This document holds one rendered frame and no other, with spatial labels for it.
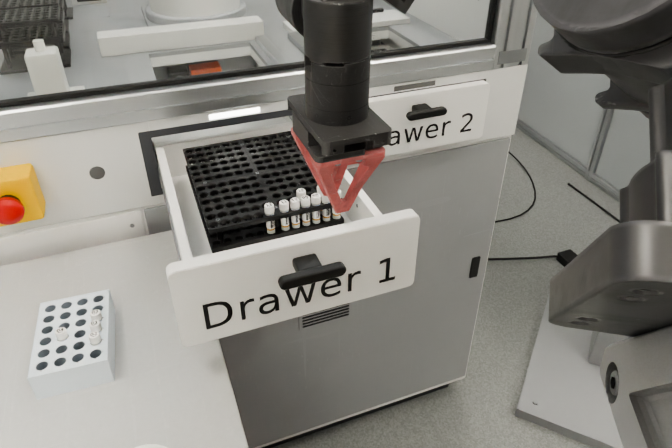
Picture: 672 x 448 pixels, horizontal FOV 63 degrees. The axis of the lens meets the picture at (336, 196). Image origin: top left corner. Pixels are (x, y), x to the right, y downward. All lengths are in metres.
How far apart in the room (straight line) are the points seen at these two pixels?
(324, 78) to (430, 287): 0.88
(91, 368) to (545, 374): 1.30
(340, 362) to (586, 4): 1.17
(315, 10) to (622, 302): 0.34
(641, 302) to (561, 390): 1.53
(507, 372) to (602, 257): 1.59
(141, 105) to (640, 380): 0.75
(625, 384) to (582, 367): 1.54
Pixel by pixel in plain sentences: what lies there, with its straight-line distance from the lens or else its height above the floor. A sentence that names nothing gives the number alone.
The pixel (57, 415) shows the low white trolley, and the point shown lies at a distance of 0.73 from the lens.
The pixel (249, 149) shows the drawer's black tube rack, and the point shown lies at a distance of 0.85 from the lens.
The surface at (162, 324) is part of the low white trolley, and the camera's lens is 0.78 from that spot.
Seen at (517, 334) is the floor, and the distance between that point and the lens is 1.86.
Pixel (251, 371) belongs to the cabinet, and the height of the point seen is 0.34.
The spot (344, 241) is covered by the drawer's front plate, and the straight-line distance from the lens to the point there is 0.63.
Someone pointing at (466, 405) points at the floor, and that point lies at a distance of 1.65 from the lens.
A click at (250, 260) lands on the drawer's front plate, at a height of 0.92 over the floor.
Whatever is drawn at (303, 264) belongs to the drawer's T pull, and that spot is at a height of 0.91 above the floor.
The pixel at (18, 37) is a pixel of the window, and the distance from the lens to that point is 0.85.
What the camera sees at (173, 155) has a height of 0.87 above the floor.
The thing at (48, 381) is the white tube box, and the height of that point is 0.79.
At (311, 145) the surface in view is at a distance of 0.49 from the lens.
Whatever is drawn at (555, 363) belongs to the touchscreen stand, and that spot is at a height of 0.04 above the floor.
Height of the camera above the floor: 1.30
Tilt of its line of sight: 33 degrees down
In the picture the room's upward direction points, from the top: straight up
